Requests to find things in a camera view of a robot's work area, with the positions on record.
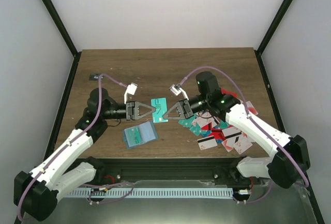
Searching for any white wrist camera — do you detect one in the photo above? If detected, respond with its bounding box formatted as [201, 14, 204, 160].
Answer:
[169, 84, 189, 100]
[124, 83, 138, 103]

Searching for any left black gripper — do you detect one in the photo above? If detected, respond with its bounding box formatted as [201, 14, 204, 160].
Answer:
[102, 101, 156, 122]

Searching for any light blue slotted cable duct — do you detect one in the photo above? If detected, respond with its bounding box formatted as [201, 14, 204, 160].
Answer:
[66, 188, 233, 199]

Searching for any black aluminium frame rail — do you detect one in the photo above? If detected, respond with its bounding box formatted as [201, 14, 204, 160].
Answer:
[88, 157, 250, 187]

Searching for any purple cable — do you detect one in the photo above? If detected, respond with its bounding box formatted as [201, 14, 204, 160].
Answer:
[179, 65, 310, 205]
[17, 73, 134, 221]

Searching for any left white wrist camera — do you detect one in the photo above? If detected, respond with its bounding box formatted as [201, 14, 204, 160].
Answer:
[124, 83, 138, 103]

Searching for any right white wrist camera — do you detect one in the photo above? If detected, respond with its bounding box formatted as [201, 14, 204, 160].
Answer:
[169, 84, 189, 100]

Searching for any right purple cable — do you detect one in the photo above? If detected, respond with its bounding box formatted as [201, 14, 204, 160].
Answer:
[179, 65, 310, 205]

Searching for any small black card far left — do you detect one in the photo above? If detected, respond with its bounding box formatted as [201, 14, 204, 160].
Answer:
[89, 73, 103, 81]

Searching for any white magnetic stripe card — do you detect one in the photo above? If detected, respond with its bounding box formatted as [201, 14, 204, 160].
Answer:
[197, 136, 217, 151]

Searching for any teal VIP card front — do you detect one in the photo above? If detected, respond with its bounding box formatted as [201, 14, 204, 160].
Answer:
[124, 127, 143, 148]

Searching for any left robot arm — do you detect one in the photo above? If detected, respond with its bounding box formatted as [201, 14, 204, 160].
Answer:
[13, 87, 156, 222]

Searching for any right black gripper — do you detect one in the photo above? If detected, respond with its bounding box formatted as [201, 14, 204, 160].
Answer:
[163, 94, 210, 120]

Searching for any teal vip card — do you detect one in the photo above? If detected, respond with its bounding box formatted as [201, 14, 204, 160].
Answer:
[151, 98, 168, 124]
[124, 127, 143, 148]

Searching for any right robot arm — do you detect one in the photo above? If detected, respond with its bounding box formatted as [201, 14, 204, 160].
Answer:
[170, 71, 310, 189]

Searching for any blue leather card holder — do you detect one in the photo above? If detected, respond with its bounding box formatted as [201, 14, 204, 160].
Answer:
[123, 121, 159, 149]

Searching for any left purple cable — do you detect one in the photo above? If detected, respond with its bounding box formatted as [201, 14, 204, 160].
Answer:
[17, 73, 134, 221]

